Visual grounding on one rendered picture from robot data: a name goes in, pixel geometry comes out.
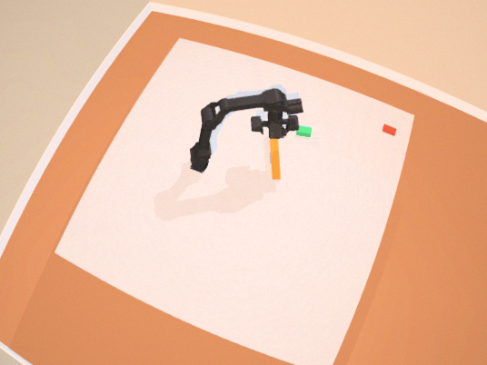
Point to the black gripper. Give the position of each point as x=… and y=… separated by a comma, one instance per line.
x=257, y=125

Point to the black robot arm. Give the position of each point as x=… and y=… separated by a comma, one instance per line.
x=272, y=101

